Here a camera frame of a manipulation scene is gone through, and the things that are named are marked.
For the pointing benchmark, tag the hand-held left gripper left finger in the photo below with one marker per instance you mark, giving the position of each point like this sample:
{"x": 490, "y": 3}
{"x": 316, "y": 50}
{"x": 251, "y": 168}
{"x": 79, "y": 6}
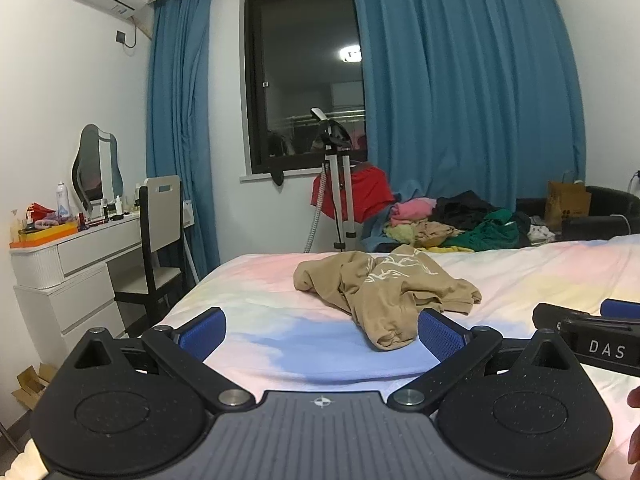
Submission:
{"x": 202, "y": 334}

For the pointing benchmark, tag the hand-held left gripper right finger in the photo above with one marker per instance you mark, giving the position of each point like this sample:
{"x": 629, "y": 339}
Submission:
{"x": 441, "y": 334}

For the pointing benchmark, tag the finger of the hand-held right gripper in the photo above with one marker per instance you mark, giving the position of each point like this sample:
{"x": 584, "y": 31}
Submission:
{"x": 622, "y": 309}
{"x": 560, "y": 314}

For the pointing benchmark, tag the tan t-shirt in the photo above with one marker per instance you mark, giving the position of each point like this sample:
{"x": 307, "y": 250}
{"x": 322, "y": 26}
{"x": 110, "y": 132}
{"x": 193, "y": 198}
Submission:
{"x": 380, "y": 285}

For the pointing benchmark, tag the person's right hand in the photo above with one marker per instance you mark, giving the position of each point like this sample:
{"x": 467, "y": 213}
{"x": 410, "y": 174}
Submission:
{"x": 635, "y": 447}

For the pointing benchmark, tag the pastel rainbow bed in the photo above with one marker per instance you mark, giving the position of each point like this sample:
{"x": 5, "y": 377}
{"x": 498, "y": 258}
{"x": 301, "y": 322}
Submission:
{"x": 280, "y": 330}

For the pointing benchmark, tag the black sofa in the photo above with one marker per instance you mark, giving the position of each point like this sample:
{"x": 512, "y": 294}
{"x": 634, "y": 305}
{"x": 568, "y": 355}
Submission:
{"x": 600, "y": 227}

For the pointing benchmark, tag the white patterned cloth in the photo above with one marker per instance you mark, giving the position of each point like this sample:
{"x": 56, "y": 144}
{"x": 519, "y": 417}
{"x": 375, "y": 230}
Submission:
{"x": 541, "y": 231}

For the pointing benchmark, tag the yellow garment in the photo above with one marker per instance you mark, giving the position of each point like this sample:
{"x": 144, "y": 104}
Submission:
{"x": 450, "y": 249}

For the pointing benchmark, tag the beige garment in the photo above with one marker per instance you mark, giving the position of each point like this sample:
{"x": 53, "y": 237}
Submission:
{"x": 435, "y": 232}

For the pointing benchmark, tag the green garment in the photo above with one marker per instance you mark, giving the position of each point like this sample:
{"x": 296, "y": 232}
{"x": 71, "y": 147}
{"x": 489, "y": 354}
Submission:
{"x": 490, "y": 235}

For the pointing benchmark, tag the yellow-green garment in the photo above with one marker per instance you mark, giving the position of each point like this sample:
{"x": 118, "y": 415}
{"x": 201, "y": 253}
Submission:
{"x": 399, "y": 232}

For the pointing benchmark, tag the brown paper bag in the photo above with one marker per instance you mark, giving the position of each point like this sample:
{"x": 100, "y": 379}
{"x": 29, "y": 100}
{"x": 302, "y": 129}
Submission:
{"x": 567, "y": 202}

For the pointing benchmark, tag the pink garment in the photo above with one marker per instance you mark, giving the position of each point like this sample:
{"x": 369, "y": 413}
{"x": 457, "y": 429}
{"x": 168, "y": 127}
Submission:
{"x": 412, "y": 210}

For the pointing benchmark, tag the black garment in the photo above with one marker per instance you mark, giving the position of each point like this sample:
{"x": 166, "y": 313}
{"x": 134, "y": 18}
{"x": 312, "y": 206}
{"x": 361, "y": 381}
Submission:
{"x": 465, "y": 207}

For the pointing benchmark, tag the black and beige chair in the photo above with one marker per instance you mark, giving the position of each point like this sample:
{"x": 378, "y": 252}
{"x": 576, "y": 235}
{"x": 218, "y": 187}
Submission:
{"x": 160, "y": 210}

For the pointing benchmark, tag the white vanity desk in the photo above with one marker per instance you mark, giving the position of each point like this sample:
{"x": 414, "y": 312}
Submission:
{"x": 90, "y": 252}

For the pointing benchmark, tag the group of cosmetic bottles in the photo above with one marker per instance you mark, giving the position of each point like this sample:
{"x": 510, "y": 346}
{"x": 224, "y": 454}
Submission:
{"x": 107, "y": 209}

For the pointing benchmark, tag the red garment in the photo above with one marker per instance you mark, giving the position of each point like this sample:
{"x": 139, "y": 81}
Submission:
{"x": 367, "y": 190}

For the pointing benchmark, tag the cardboard box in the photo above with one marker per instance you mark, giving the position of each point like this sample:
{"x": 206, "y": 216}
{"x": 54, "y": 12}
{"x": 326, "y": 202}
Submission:
{"x": 32, "y": 385}

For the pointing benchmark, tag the orange tray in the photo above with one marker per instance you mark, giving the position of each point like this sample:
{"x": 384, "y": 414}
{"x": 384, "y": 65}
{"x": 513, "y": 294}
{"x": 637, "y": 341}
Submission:
{"x": 45, "y": 236}

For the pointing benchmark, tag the white spray bottle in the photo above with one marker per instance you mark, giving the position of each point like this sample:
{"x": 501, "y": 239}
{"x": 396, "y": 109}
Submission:
{"x": 62, "y": 202}

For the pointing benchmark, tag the silver garment steamer stand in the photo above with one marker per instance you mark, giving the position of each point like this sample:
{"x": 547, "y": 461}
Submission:
{"x": 332, "y": 175}

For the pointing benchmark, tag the wavy vanity mirror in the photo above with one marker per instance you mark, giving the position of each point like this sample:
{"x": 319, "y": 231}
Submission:
{"x": 90, "y": 170}

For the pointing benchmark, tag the red packet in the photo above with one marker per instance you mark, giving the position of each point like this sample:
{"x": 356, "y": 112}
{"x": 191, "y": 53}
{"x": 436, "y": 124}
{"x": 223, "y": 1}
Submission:
{"x": 41, "y": 208}

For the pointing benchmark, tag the narrow blue curtain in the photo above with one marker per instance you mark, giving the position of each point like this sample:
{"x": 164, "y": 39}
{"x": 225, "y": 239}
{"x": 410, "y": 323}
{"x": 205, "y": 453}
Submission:
{"x": 175, "y": 110}

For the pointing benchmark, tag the wide blue curtain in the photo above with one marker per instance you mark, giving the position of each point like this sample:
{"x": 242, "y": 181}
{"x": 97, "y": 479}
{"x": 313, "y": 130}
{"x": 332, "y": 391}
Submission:
{"x": 475, "y": 85}

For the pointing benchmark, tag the dark window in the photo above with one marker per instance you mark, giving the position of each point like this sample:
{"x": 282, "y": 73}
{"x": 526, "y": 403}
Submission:
{"x": 300, "y": 85}

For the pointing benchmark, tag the dark wall socket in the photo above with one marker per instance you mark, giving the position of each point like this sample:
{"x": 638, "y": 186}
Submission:
{"x": 121, "y": 36}

